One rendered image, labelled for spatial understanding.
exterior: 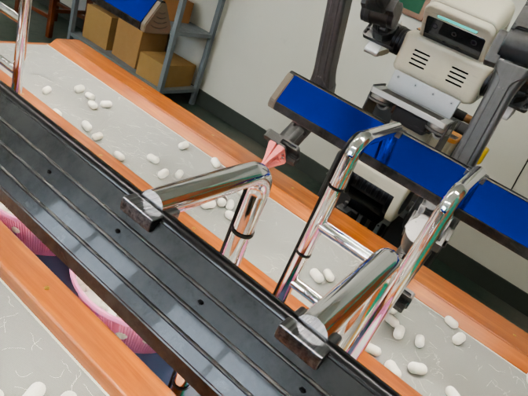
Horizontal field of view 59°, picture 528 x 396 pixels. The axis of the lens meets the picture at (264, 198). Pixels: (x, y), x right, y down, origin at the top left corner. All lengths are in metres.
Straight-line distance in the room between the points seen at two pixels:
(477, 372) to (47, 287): 0.80
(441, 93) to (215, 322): 1.28
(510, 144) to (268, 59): 1.67
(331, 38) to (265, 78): 2.31
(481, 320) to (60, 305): 0.87
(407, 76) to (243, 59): 2.21
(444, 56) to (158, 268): 1.30
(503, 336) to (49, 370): 0.90
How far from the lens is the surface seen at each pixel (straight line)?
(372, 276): 0.37
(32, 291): 0.77
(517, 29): 1.05
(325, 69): 1.24
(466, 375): 1.05
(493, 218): 0.80
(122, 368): 0.70
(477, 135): 1.00
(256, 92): 3.55
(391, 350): 0.97
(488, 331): 1.17
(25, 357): 0.73
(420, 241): 0.68
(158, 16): 1.13
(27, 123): 0.46
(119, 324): 0.76
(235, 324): 0.32
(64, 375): 0.71
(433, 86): 1.56
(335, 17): 1.20
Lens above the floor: 1.31
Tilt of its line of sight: 27 degrees down
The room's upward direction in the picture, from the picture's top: 23 degrees clockwise
